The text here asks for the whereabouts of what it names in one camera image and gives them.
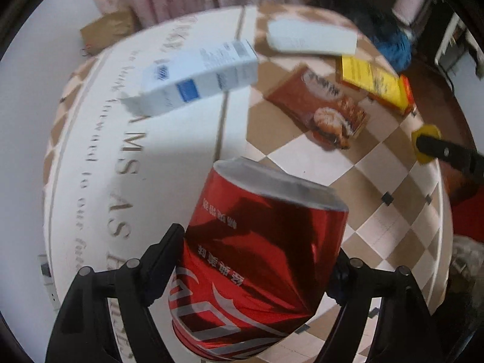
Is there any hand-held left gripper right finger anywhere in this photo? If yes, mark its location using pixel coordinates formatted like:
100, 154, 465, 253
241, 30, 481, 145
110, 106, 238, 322
315, 249, 447, 363

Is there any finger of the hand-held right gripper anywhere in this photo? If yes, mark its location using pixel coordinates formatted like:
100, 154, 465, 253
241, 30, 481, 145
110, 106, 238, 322
411, 124, 484, 178

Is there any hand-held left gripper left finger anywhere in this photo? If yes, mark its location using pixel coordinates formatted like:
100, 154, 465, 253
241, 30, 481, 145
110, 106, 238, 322
45, 223, 186, 363

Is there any red soda can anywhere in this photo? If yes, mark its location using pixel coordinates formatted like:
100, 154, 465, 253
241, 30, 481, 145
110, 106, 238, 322
168, 158, 349, 361

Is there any red cloth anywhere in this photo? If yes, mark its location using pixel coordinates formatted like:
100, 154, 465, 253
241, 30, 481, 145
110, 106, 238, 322
449, 191, 484, 243

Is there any yellow box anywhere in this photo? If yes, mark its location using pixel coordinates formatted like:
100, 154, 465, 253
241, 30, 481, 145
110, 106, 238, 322
337, 55, 416, 116

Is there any blue cloth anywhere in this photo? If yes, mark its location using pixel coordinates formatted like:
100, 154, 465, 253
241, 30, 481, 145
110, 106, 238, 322
368, 26, 414, 73

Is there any white furniture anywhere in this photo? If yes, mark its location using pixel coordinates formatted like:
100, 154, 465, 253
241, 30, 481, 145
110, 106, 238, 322
434, 11, 484, 74

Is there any white power strip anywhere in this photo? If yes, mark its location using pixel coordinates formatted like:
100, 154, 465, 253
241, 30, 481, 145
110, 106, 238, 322
38, 253, 62, 308

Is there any clear plastic bag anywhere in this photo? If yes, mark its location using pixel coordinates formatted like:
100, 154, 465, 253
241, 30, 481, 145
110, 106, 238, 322
449, 234, 484, 286

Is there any brown snack packet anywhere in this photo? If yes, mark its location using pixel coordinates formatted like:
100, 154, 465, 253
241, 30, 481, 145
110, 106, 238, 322
265, 64, 370, 150

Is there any black cloth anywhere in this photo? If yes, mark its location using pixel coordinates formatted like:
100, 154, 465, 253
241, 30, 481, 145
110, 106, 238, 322
309, 0, 394, 43

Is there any white tissue packet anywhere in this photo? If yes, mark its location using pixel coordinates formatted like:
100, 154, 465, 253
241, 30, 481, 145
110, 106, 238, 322
266, 17, 358, 56

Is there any white and blue carton box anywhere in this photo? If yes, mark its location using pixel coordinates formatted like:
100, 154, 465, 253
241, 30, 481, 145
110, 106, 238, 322
120, 40, 260, 116

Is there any brown cardboard box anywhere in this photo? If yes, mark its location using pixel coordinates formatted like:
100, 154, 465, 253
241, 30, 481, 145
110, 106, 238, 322
80, 9, 135, 52

